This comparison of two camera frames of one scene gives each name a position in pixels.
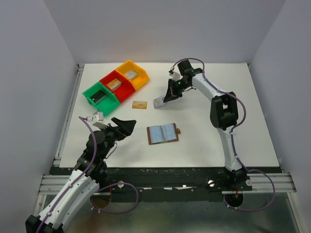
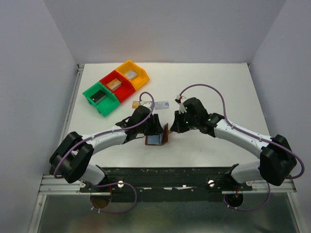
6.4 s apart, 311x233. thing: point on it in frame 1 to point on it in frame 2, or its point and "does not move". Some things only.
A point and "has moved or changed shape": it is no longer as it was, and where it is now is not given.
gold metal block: [113, 84] does not move
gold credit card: [141, 105] does not move
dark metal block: [98, 96] does not move
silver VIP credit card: [158, 102] has moved or changed shape
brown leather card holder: [162, 134] has moved or changed shape
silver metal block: [130, 74] does not move
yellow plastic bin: [137, 75] does not move
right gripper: [173, 90] to [180, 122]
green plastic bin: [102, 97] does not move
